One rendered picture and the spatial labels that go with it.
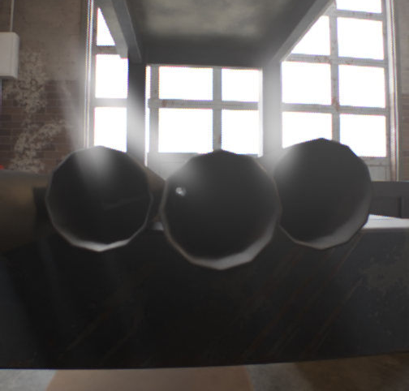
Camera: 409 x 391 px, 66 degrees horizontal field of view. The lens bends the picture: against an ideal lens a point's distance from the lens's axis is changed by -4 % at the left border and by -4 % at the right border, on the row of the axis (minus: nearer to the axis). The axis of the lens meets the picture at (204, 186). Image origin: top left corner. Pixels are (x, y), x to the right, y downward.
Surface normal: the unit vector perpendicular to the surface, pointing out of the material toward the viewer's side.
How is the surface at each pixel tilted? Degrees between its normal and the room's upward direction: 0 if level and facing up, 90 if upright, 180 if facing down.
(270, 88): 90
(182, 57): 90
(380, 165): 90
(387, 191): 90
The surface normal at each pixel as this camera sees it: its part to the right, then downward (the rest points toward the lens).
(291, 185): -0.96, 0.26
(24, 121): 0.08, -0.01
